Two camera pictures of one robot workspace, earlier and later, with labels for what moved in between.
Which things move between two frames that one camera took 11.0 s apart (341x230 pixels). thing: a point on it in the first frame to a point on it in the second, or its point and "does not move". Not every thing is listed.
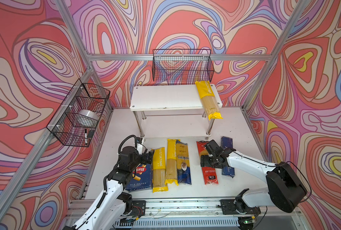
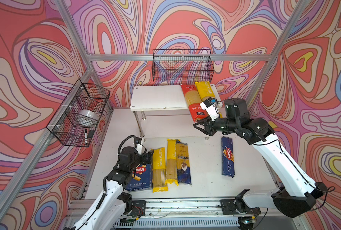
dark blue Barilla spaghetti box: [227, 143] does not move
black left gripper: [143, 160] does not move
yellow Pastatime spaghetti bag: [207, 96] does not move
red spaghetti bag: [210, 174] to [193, 100]
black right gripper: [204, 160] to [202, 123]
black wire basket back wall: [182, 65] does not move
